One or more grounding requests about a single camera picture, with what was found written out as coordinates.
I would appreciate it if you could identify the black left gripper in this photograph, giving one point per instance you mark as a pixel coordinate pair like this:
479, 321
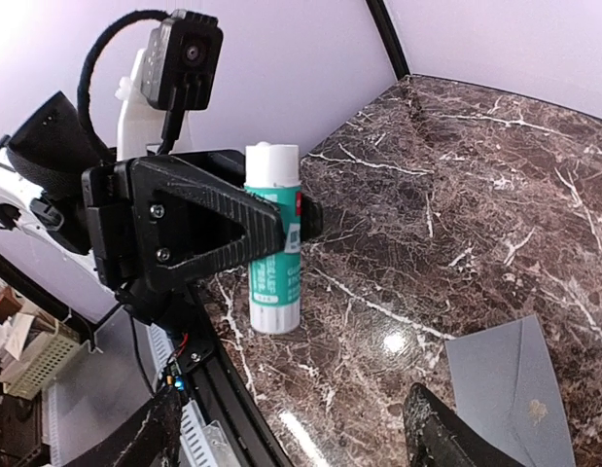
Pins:
164, 221

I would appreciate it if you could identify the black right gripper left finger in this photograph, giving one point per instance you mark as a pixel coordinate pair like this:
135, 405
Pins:
153, 432

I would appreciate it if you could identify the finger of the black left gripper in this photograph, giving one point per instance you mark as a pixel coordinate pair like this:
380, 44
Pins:
312, 219

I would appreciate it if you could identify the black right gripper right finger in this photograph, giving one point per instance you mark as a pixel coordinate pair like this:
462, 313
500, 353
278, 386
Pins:
437, 436

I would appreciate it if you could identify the green white glue stick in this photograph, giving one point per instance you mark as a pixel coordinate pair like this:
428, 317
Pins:
273, 174

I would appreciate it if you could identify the blue-grey envelope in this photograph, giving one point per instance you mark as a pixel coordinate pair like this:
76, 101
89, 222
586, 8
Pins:
506, 390

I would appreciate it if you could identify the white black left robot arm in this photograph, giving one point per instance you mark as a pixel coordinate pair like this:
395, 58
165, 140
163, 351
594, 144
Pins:
52, 151

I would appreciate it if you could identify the green perforated plastic crate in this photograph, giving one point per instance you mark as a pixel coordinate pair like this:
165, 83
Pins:
37, 362

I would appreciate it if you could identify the white slotted cable duct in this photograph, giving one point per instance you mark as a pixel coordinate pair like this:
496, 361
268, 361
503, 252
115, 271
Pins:
193, 440

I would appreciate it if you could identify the black front table rail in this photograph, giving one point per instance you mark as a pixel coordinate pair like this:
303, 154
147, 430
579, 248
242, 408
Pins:
213, 382

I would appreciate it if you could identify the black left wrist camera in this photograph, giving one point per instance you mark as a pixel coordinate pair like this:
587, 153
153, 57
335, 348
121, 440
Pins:
181, 61

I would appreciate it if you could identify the black left frame post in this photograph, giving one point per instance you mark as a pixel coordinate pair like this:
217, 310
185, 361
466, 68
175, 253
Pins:
389, 37

